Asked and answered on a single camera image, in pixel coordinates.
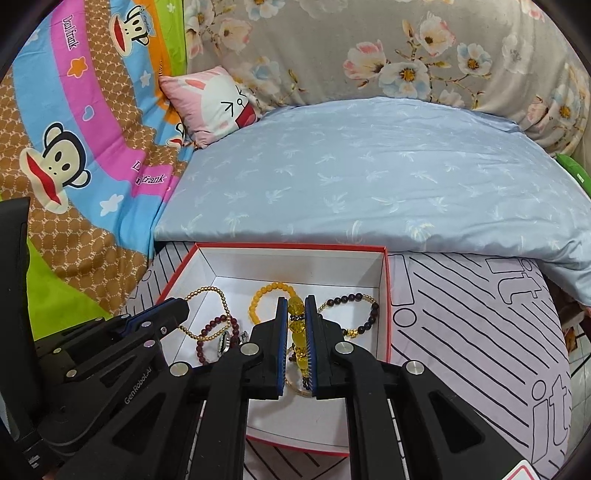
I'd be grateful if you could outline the gold small-bead bracelet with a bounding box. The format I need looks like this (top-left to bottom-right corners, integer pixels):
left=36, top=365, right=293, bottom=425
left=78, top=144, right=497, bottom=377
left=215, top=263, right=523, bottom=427
left=177, top=285, right=240, bottom=342

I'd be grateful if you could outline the yellow bead bracelet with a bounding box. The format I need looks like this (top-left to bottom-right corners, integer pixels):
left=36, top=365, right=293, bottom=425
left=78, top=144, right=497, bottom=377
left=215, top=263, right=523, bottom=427
left=247, top=281, right=297, bottom=326

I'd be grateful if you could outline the translucent yellow chunky bracelet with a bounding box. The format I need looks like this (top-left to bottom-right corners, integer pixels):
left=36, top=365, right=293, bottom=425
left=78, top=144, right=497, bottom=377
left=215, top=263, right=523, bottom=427
left=285, top=294, right=312, bottom=393

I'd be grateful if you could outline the cartoon monkey bedsheet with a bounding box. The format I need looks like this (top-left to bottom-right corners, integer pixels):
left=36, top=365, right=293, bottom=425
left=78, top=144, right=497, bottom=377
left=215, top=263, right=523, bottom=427
left=1, top=1, right=192, bottom=337

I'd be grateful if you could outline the dark red bead bracelet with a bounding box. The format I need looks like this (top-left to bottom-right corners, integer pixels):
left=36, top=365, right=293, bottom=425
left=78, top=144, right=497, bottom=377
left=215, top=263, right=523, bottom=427
left=194, top=313, right=242, bottom=365

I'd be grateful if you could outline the red cardboard box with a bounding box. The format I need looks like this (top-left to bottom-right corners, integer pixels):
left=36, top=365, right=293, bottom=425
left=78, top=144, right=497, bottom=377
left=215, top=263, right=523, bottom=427
left=158, top=242, right=392, bottom=457

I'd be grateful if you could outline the silver metal watch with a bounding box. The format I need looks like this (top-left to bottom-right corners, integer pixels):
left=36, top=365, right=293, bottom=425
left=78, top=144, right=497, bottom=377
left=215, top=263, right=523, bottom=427
left=217, top=330, right=249, bottom=358

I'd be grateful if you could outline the black and gold bead bracelet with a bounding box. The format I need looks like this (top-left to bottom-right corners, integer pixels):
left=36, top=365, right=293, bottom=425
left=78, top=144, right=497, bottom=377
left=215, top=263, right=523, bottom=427
left=316, top=292, right=381, bottom=341

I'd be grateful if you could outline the gold bangle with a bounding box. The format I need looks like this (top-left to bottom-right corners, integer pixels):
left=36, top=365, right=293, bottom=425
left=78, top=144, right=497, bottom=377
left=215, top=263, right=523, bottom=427
left=284, top=369, right=312, bottom=398

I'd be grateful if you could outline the pink bunny cushion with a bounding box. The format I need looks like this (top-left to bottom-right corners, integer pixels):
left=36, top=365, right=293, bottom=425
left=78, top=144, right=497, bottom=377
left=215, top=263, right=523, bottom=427
left=159, top=66, right=259, bottom=148

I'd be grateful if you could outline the grey floral quilt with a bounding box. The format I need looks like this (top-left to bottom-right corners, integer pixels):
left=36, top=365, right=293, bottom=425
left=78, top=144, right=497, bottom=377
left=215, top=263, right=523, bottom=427
left=183, top=1, right=590, bottom=155

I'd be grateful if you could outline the green plastic object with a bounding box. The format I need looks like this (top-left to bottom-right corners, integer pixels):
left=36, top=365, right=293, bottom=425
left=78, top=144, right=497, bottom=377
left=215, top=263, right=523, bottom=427
left=556, top=154, right=591, bottom=196

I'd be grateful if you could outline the light blue pillow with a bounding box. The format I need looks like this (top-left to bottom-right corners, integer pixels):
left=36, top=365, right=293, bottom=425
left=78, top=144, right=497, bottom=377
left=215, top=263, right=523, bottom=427
left=154, top=97, right=590, bottom=304

